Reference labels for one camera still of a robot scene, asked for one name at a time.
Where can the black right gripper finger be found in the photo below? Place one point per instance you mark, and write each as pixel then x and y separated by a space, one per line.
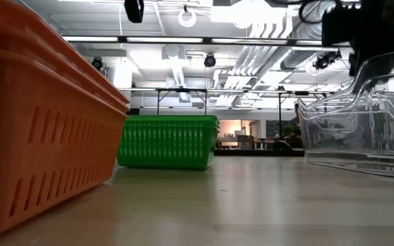
pixel 371 61

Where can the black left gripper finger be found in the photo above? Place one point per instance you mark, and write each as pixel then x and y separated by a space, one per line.
pixel 134 10

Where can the ceiling light strip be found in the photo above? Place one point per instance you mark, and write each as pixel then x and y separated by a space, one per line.
pixel 308 42
pixel 164 39
pixel 91 38
pixel 250 41

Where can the black ceiling spotlight cluster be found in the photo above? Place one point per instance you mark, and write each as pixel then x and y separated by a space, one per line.
pixel 325 61

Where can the person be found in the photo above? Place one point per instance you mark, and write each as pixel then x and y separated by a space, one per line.
pixel 297 112

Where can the black folding table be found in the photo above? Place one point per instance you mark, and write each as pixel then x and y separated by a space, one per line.
pixel 181 89
pixel 286 93

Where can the black box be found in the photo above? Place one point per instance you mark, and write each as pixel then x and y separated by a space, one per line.
pixel 134 111

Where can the green potted plant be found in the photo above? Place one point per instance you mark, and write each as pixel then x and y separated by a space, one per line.
pixel 290 130

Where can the grey chair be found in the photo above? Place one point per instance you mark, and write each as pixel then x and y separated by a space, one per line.
pixel 245 141

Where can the silver round air duct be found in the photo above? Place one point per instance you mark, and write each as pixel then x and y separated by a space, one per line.
pixel 299 58

